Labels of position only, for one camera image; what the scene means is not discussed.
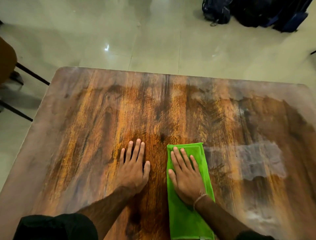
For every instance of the green microfibre cloth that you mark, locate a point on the green microfibre cloth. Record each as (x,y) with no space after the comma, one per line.
(184,217)

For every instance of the black bag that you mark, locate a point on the black bag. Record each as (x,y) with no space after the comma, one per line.
(249,12)

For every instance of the blue and black backpack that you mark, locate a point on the blue and black backpack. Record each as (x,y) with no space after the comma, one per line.
(293,21)

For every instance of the person's left middle finger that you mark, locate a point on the person's left middle finger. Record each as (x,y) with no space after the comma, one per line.
(135,150)

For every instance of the brown chair with black legs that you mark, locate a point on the brown chair with black legs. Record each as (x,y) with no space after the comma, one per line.
(7,61)

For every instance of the person's left black sleeve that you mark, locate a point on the person's left black sleeve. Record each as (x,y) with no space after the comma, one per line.
(56,227)

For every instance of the person's left thumb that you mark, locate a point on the person's left thumb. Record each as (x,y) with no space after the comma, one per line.
(147,170)

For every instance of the person's right little finger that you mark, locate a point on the person's right little finger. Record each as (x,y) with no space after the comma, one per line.
(194,162)

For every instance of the person's left hand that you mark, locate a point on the person's left hand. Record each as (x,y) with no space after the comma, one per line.
(130,174)

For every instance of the person's right forearm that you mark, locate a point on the person's right forearm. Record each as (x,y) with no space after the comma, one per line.
(219,220)

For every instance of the dark navy backpack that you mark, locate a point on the dark navy backpack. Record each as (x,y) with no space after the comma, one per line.
(217,11)

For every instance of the person's left forearm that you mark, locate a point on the person's left forearm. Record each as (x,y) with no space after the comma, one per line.
(106,210)

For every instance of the person's black sleeve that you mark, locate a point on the person's black sleeve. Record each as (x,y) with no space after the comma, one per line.
(56,227)
(254,236)

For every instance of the person's right middle finger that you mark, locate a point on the person's right middle finger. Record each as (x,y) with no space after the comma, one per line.
(180,158)

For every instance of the person's right hand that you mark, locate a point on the person's right hand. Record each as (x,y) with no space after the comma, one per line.
(187,180)

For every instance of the person's right black sleeve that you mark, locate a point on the person's right black sleeve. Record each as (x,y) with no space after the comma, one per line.
(254,236)

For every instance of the white thread wrist band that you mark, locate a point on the white thread wrist band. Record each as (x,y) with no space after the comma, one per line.
(199,199)

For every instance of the person's right thumb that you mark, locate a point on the person's right thumb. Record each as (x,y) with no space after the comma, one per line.
(172,177)

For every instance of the person's left little finger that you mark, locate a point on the person's left little finger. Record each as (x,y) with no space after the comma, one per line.
(122,155)

